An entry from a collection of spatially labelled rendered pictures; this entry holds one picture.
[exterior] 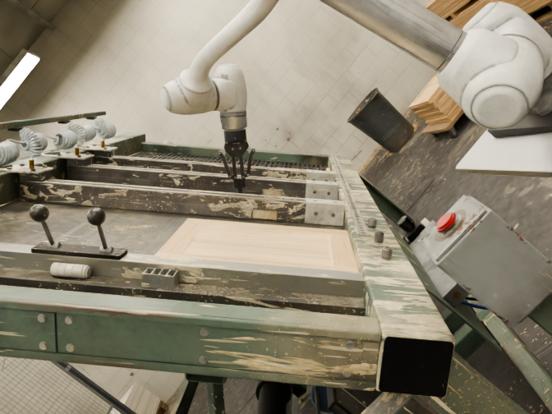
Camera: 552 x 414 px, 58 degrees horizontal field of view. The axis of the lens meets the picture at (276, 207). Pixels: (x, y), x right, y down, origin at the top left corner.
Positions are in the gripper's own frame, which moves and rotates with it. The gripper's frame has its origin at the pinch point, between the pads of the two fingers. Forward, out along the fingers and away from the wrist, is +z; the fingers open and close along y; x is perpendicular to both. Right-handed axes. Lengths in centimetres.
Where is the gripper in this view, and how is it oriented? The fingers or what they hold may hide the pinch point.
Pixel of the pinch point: (240, 187)
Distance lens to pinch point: 172.9
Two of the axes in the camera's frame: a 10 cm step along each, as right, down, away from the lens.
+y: -9.9, 0.9, -0.5
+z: 0.7, 9.7, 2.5
